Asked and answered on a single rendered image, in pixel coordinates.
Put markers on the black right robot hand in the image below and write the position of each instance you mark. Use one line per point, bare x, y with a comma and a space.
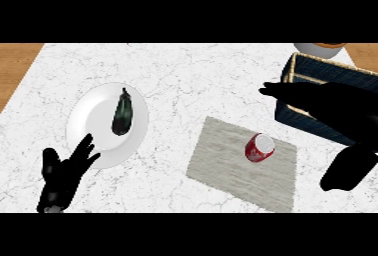
340, 106

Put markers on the white round plate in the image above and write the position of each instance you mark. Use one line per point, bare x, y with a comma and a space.
105, 125

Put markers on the red can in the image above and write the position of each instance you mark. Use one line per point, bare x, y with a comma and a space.
259, 147

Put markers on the grey woven placemat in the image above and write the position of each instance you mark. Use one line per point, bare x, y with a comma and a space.
241, 166

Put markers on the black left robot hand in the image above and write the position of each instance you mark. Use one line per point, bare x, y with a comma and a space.
61, 173

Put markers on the dark blue wicker basket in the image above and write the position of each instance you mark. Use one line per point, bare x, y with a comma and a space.
308, 71

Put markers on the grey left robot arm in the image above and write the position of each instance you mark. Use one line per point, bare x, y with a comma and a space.
52, 209

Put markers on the white pot with orange top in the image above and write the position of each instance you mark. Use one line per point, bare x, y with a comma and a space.
319, 49

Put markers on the dark eggplant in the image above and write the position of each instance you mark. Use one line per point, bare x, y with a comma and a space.
123, 115

